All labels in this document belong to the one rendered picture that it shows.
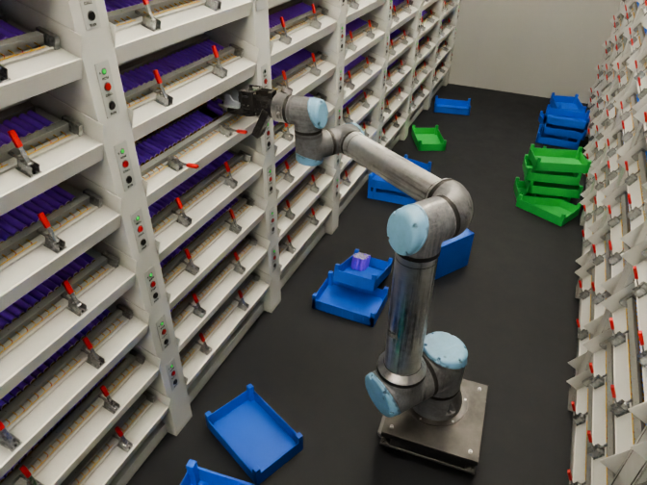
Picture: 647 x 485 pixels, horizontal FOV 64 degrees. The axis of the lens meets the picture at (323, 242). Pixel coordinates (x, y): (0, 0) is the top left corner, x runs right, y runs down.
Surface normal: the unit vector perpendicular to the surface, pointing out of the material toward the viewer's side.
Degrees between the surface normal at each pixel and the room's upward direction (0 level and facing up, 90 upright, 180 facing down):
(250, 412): 0
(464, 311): 0
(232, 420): 0
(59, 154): 18
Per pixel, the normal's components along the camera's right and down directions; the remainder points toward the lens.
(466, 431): 0.01, -0.80
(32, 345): 0.29, -0.70
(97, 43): 0.91, 0.25
